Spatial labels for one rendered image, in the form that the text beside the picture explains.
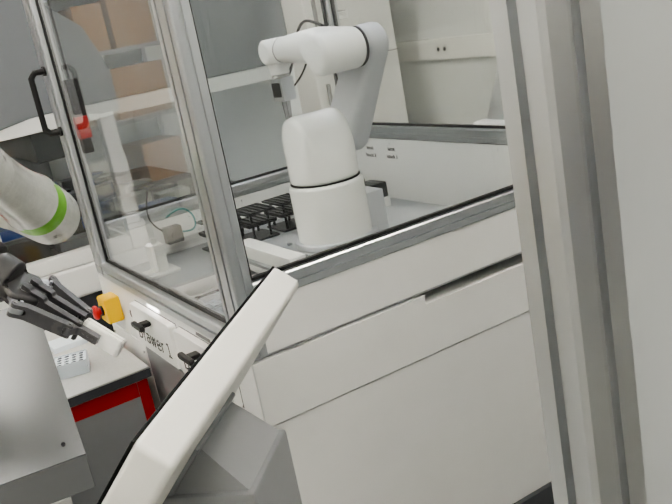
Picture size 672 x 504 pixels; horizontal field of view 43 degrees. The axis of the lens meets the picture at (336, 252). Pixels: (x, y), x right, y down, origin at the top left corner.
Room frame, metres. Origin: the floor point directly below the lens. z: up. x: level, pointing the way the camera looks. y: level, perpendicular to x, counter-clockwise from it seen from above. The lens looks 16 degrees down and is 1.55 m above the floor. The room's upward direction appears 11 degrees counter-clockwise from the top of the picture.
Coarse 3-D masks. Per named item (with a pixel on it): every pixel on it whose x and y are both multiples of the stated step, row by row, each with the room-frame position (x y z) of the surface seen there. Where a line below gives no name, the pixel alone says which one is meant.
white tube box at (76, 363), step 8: (72, 352) 2.17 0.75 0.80; (80, 352) 2.17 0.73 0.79; (56, 360) 2.14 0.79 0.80; (64, 360) 2.12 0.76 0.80; (72, 360) 2.12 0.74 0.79; (80, 360) 2.09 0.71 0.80; (88, 360) 2.15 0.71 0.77; (64, 368) 2.08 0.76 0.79; (72, 368) 2.09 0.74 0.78; (80, 368) 2.09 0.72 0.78; (88, 368) 2.09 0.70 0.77; (64, 376) 2.08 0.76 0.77; (72, 376) 2.08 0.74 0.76
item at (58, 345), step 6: (78, 336) 2.36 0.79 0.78; (48, 342) 2.36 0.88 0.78; (54, 342) 2.35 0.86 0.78; (60, 342) 2.34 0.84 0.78; (66, 342) 2.32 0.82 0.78; (72, 342) 2.32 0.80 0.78; (78, 342) 2.32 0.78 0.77; (84, 342) 2.33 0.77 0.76; (54, 348) 2.29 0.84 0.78; (60, 348) 2.30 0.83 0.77; (66, 348) 2.31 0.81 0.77
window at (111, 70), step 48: (48, 0) 2.22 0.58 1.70; (96, 0) 1.89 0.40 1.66; (144, 0) 1.64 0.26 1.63; (96, 48) 1.96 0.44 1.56; (144, 48) 1.69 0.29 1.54; (96, 96) 2.05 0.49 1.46; (144, 96) 1.75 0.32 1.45; (96, 144) 2.14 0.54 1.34; (144, 144) 1.82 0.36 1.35; (96, 192) 2.25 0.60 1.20; (144, 192) 1.89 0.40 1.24; (192, 192) 1.63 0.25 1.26; (144, 240) 1.97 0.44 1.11; (192, 240) 1.68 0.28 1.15; (192, 288) 1.75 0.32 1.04
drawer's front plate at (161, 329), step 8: (136, 304) 2.06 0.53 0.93; (136, 312) 2.05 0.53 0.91; (144, 312) 1.99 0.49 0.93; (152, 312) 1.97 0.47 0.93; (136, 320) 2.07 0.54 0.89; (152, 320) 1.94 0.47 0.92; (160, 320) 1.90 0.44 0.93; (152, 328) 1.96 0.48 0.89; (160, 328) 1.90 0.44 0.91; (168, 328) 1.84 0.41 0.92; (152, 336) 1.97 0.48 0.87; (160, 336) 1.91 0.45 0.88; (168, 336) 1.86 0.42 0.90; (144, 344) 2.05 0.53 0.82; (152, 344) 1.99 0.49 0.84; (160, 344) 1.93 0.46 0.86; (168, 344) 1.87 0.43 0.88; (160, 352) 1.94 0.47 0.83; (168, 352) 1.89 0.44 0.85; (176, 352) 1.84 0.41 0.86; (168, 360) 1.90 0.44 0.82; (176, 360) 1.84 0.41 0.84
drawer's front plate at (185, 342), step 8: (176, 336) 1.80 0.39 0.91; (184, 336) 1.76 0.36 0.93; (192, 336) 1.75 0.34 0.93; (176, 344) 1.82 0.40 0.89; (184, 344) 1.77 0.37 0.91; (192, 344) 1.72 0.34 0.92; (200, 344) 1.69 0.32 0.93; (208, 344) 1.68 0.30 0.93; (184, 352) 1.78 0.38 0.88; (200, 352) 1.68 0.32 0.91; (184, 368) 1.80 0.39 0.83; (232, 400) 1.57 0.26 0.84; (240, 400) 1.57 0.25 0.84
